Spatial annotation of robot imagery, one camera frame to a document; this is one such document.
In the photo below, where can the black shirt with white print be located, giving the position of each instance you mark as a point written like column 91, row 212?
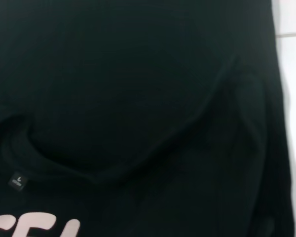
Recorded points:
column 128, row 98

